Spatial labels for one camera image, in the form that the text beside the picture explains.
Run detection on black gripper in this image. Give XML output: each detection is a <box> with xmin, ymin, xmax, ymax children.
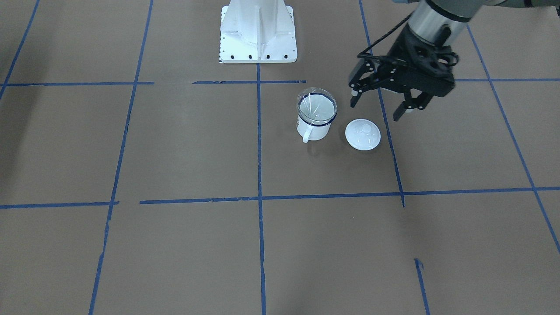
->
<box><xmin>348</xmin><ymin>24</ymin><xmax>457</xmax><ymax>122</ymax></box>

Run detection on clear plastic funnel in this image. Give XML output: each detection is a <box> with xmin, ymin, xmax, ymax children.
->
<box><xmin>296</xmin><ymin>87</ymin><xmax>338</xmax><ymax>127</ymax></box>

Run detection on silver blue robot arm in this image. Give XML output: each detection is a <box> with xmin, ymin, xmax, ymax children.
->
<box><xmin>348</xmin><ymin>0</ymin><xmax>559</xmax><ymax>121</ymax></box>

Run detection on white enamel cup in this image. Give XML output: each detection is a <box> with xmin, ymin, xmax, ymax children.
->
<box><xmin>296</xmin><ymin>87</ymin><xmax>338</xmax><ymax>143</ymax></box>

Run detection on white round lid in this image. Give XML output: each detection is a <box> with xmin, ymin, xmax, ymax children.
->
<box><xmin>344</xmin><ymin>119</ymin><xmax>381</xmax><ymax>151</ymax></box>

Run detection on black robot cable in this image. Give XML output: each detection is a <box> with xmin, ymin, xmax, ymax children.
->
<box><xmin>357</xmin><ymin>13</ymin><xmax>414</xmax><ymax>62</ymax></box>

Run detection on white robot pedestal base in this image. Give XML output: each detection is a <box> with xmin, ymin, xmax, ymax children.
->
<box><xmin>219</xmin><ymin>0</ymin><xmax>298</xmax><ymax>64</ymax></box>

